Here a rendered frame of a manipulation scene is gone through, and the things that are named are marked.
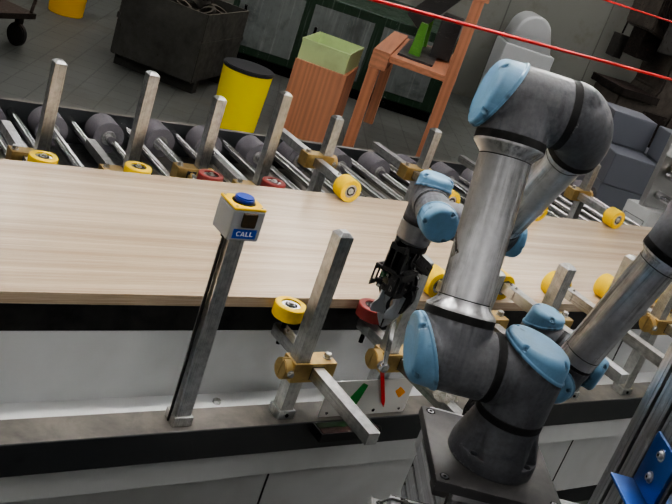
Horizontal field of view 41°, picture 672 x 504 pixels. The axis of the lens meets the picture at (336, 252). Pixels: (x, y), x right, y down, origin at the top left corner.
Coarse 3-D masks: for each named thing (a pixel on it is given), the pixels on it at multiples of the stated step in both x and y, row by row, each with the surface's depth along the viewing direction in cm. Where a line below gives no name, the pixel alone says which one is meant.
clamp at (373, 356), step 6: (372, 348) 216; (378, 348) 217; (402, 348) 221; (366, 354) 218; (372, 354) 216; (378, 354) 215; (390, 354) 216; (396, 354) 217; (402, 354) 218; (366, 360) 218; (372, 360) 216; (378, 360) 214; (390, 360) 216; (396, 360) 217; (372, 366) 216; (390, 366) 217; (396, 366) 218
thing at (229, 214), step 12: (228, 204) 174; (240, 204) 173; (252, 204) 175; (216, 216) 177; (228, 216) 173; (240, 216) 173; (264, 216) 176; (216, 228) 177; (228, 228) 173; (240, 228) 174; (240, 240) 175; (252, 240) 177
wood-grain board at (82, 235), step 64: (0, 192) 222; (64, 192) 234; (128, 192) 248; (192, 192) 263; (256, 192) 281; (320, 192) 301; (0, 256) 192; (64, 256) 202; (128, 256) 212; (192, 256) 223; (256, 256) 236; (320, 256) 250; (384, 256) 266; (448, 256) 284; (576, 256) 328
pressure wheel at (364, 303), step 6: (360, 300) 230; (366, 300) 231; (372, 300) 232; (360, 306) 228; (366, 306) 228; (360, 312) 228; (366, 312) 227; (372, 312) 226; (360, 318) 228; (366, 318) 227; (372, 318) 227; (378, 324) 228; (360, 336) 233; (360, 342) 233
